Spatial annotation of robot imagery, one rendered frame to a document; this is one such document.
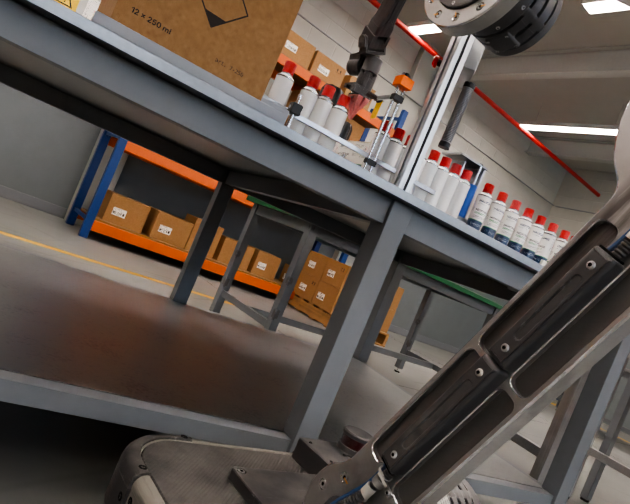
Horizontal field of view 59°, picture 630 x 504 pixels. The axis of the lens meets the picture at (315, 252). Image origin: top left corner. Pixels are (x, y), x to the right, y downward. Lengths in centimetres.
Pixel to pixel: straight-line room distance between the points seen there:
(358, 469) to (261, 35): 79
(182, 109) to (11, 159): 469
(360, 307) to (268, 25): 62
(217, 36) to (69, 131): 471
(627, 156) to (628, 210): 6
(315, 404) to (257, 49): 76
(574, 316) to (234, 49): 77
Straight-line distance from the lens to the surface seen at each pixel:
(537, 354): 61
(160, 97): 106
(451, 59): 170
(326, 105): 163
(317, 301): 565
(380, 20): 181
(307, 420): 130
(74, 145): 577
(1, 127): 568
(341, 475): 76
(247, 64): 112
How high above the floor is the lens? 63
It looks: level
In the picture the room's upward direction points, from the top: 23 degrees clockwise
